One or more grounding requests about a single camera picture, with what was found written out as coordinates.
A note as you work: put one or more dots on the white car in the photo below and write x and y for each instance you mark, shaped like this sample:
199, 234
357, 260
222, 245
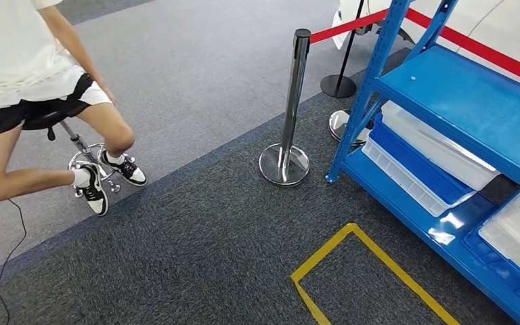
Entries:
502, 27

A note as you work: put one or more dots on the person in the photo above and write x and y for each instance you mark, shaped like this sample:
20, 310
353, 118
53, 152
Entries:
18, 54

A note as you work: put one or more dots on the yellow floor tape square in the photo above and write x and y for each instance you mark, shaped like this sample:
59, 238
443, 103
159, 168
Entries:
323, 258

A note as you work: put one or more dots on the black seat chrome stool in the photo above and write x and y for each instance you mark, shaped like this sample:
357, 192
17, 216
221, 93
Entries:
78, 143

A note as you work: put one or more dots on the person's hand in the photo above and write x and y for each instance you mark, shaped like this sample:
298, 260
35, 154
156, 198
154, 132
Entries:
106, 92

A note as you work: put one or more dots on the person's forearm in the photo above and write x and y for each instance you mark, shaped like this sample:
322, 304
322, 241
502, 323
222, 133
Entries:
69, 40

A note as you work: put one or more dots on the blue metal shelf rack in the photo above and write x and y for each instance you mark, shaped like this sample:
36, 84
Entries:
466, 98

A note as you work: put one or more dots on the chrome stanchion post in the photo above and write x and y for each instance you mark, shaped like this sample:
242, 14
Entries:
338, 125
293, 98

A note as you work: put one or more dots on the black and white sneaker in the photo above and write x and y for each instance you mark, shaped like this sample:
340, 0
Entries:
127, 170
94, 195

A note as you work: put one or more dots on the black stanchion post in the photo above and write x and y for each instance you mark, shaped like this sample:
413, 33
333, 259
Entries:
338, 87

